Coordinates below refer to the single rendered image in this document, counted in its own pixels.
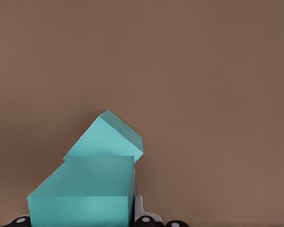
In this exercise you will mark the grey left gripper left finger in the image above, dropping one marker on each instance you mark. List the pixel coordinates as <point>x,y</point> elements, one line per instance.
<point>19,221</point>

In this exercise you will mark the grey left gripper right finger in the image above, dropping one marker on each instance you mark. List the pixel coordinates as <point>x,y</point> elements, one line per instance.
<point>142,216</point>

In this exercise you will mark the blue cube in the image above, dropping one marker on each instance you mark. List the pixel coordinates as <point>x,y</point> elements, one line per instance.
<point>106,139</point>
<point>90,184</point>

